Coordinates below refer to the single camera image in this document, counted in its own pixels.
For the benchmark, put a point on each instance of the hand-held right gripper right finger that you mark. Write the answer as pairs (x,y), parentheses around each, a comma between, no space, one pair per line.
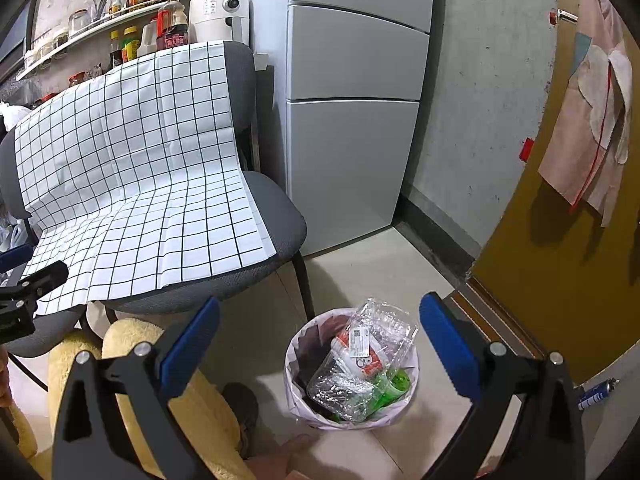
(447,345)

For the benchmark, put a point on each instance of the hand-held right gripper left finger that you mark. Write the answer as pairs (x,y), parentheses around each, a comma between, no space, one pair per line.
(192,345)

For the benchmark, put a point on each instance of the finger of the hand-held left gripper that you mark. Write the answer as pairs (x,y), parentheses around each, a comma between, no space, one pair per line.
(45,275)
(15,258)

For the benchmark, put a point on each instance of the green plastic bottle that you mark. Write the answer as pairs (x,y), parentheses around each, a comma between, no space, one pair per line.
(395,382)

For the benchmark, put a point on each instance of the clear plastic tray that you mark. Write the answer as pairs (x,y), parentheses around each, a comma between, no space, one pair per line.
(385,325)

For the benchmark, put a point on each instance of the white bin with pink liner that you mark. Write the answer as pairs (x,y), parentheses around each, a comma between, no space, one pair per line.
(292,375)

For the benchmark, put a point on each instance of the clear plastic container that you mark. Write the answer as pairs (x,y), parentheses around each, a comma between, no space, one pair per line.
(340,390)

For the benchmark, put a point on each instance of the brown slipper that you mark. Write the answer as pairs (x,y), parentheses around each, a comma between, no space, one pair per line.
(242,410)

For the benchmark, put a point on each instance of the white plastic bag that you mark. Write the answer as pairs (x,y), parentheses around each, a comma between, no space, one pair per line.
(15,117)

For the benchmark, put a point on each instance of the person's foot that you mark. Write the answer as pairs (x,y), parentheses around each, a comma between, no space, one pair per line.
(285,460)

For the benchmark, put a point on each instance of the white checked cloth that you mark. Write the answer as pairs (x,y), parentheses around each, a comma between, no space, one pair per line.
(140,160)

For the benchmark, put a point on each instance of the grey office chair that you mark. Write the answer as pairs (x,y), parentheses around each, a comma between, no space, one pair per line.
(280,215)

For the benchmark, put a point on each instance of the blue spray can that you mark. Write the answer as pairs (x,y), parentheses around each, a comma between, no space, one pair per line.
(597,395)

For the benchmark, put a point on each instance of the red lid jar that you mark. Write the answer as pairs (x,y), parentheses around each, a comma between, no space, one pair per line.
(76,79)

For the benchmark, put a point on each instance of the glass storage jar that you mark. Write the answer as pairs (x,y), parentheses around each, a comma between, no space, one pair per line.
(60,40)
(46,51)
(31,59)

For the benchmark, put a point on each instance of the white refrigerator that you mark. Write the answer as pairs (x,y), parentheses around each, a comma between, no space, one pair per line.
(350,160)

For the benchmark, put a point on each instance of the black range hood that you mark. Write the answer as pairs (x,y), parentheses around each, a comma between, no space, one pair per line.
(12,45)

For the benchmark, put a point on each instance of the dark soy sauce bottle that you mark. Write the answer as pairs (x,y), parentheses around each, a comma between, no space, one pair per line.
(116,52)

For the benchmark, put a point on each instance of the yellow green bottle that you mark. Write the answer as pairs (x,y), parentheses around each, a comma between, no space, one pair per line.
(131,47)

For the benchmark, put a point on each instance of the large glass jar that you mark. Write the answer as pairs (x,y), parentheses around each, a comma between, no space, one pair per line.
(80,24)

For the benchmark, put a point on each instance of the pink hanging cloth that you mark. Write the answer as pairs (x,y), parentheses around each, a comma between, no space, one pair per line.
(575,135)

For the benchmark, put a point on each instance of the white jug red cap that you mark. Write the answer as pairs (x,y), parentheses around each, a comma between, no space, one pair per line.
(148,42)

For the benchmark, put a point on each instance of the white air fryer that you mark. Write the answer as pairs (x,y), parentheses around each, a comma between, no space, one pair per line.
(220,15)

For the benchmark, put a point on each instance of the metal hook red base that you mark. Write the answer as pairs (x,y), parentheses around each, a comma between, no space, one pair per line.
(562,16)

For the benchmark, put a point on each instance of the white wall shelf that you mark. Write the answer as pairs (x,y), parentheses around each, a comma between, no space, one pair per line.
(100,27)

